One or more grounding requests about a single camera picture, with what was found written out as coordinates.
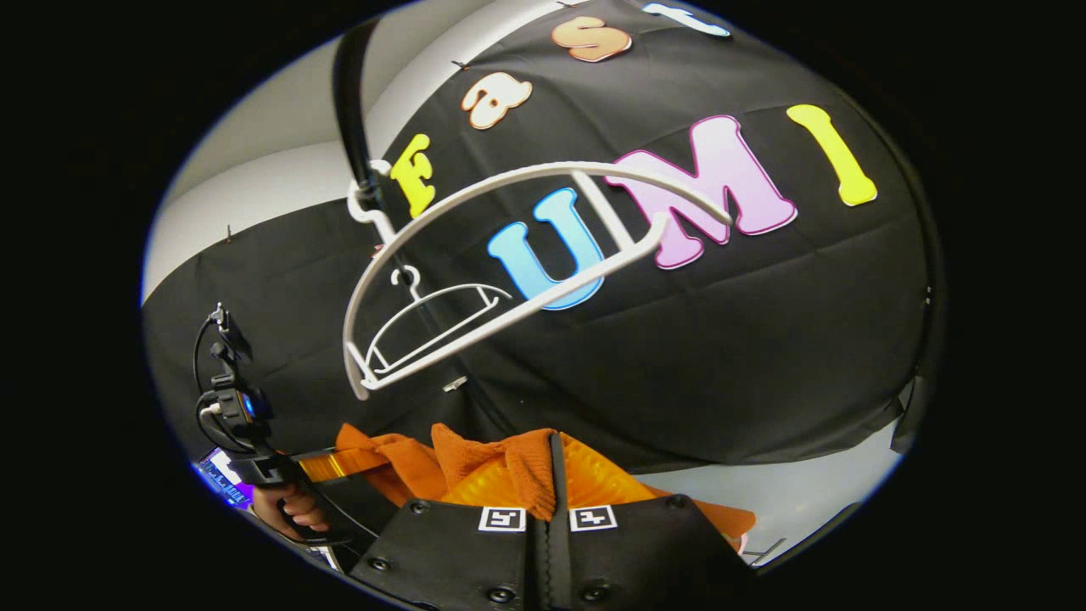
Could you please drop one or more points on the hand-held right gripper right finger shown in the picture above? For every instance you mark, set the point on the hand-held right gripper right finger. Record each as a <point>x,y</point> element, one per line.
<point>662,560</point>

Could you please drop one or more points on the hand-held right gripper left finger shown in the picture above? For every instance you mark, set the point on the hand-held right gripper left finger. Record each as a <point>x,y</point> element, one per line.
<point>450,560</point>

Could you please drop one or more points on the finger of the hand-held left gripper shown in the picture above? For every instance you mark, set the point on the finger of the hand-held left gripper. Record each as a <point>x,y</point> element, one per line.
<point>322,467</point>

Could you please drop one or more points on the orange jacket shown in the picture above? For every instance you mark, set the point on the orange jacket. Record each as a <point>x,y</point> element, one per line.
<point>475,450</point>

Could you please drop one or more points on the large white clothes hanger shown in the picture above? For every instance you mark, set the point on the large white clothes hanger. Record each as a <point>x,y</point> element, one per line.
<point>594,170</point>

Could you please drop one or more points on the small white clothes hanger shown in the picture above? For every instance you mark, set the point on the small white clothes hanger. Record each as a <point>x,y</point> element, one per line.
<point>441,294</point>

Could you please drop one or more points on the black clothes rack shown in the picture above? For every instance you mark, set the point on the black clothes rack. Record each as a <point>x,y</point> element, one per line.
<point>349,102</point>

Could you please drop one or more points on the small grey clip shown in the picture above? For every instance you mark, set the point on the small grey clip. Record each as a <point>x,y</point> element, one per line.
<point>454,383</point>

